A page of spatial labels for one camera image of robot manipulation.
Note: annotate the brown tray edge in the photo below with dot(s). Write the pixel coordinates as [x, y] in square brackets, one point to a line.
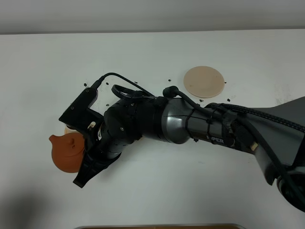
[212, 226]

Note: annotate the brown clay teapot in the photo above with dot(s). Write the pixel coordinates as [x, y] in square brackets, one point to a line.
[67, 151]

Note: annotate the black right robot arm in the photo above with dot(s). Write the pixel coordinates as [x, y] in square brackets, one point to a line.
[275, 136]

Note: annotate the cream teapot coaster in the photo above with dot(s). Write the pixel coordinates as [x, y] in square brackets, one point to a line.
[204, 82]

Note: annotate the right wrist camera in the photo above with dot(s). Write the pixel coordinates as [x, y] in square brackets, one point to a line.
[79, 116]

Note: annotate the left white teacup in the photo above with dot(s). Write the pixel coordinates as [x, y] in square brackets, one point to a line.
[68, 130]

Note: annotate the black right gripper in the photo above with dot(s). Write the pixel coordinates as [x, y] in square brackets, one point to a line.
[93, 161]

